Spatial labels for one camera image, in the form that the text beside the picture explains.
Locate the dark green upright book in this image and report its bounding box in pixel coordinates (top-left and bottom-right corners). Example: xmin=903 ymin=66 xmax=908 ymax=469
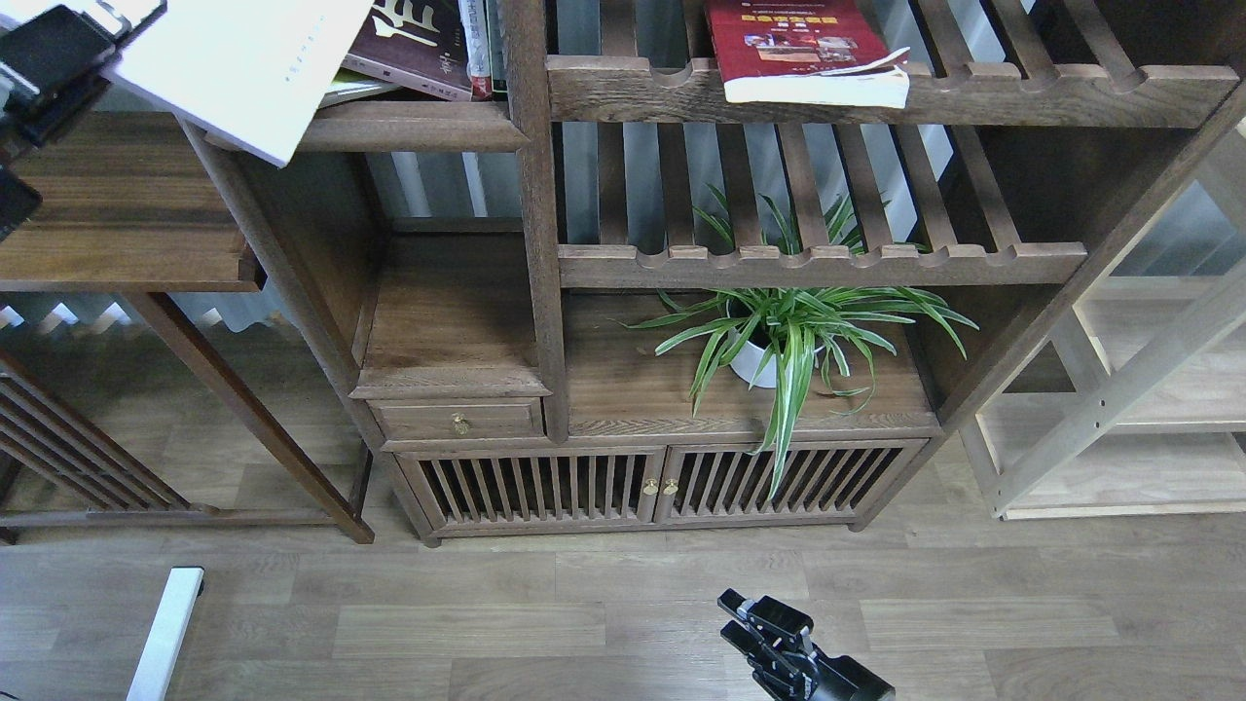
xmin=483 ymin=0 xmax=507 ymax=93

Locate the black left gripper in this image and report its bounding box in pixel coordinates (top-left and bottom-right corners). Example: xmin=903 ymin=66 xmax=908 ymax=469
xmin=1 ymin=1 xmax=167 ymax=163

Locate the light wooden shelf rack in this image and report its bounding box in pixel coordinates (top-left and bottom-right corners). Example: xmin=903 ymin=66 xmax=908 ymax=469
xmin=961 ymin=126 xmax=1245 ymax=520

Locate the dark wooden bookshelf cabinet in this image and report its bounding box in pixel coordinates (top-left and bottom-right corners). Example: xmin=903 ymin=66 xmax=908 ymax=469
xmin=174 ymin=0 xmax=1246 ymax=548

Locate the yellow green paperback book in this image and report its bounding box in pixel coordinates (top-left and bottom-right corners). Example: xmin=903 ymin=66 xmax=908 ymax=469
xmin=316 ymin=68 xmax=400 ymax=108

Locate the maroon book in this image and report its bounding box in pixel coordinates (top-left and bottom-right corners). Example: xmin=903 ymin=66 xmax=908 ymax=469
xmin=341 ymin=1 xmax=472 ymax=101

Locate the white plant pot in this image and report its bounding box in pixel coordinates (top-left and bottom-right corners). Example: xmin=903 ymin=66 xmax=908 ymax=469
xmin=728 ymin=319 xmax=779 ymax=387

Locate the white purple paperback book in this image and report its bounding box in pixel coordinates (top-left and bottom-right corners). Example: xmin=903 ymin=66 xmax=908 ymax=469
xmin=105 ymin=1 xmax=371 ymax=167

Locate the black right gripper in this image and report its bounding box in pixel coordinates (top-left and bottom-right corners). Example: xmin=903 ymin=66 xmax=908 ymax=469
xmin=716 ymin=586 xmax=898 ymax=700

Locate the white red upright book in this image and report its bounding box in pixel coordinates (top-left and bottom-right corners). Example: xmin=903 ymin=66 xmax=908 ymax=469
xmin=459 ymin=0 xmax=493 ymax=101

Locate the dark wooden side table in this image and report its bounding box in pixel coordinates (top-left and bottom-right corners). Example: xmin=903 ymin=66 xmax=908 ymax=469
xmin=2 ymin=112 xmax=375 ymax=545

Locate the green spider plant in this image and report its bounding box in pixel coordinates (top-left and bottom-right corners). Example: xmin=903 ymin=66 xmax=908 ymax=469
xmin=621 ymin=183 xmax=982 ymax=501

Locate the white metal stand leg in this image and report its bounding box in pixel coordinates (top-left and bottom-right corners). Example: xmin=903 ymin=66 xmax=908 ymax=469
xmin=126 ymin=567 xmax=204 ymax=700

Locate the red paperback book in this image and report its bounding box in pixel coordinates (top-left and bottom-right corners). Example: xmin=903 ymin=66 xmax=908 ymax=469
xmin=704 ymin=1 xmax=910 ymax=108

